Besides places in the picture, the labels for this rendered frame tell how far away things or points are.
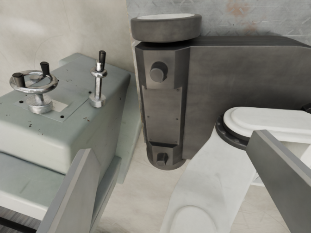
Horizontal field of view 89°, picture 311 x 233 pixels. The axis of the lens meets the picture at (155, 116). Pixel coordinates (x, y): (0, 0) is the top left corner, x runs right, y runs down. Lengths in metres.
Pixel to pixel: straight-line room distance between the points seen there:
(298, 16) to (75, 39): 1.15
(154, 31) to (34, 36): 1.17
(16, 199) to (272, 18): 0.95
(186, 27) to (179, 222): 0.40
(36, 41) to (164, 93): 1.18
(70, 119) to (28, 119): 0.12
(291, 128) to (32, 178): 0.75
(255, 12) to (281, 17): 0.08
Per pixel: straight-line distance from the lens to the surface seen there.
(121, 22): 1.11
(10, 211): 0.83
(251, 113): 0.44
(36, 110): 0.63
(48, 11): 1.36
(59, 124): 0.62
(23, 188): 0.70
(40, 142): 0.61
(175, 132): 0.58
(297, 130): 0.44
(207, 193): 0.29
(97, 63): 0.58
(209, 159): 0.36
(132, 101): 1.03
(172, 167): 0.73
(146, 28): 0.44
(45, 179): 0.70
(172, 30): 0.43
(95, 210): 1.29
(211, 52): 0.47
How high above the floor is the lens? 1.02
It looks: 51 degrees down
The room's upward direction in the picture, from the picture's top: 160 degrees counter-clockwise
